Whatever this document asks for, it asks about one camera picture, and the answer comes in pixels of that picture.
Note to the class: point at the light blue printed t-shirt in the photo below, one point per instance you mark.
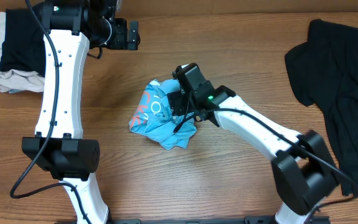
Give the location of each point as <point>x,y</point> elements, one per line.
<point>153,117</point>

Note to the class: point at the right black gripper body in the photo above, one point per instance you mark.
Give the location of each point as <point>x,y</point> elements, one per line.
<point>183,102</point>

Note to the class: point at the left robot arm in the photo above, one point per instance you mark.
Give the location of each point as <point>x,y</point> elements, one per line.
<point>71,29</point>

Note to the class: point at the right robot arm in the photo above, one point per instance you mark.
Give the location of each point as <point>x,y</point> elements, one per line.
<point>303,169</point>

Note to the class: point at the folded black garment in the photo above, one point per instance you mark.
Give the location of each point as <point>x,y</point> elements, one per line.
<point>23,47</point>

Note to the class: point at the black t-shirt on right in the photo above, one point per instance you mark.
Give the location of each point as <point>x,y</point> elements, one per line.
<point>324,71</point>

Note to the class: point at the folded beige garment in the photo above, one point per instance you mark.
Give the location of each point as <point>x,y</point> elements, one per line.
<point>15,81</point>

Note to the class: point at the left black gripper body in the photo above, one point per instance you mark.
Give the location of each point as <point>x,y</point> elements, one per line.
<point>117,40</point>

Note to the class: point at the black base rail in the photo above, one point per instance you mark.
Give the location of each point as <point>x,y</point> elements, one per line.
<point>191,221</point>

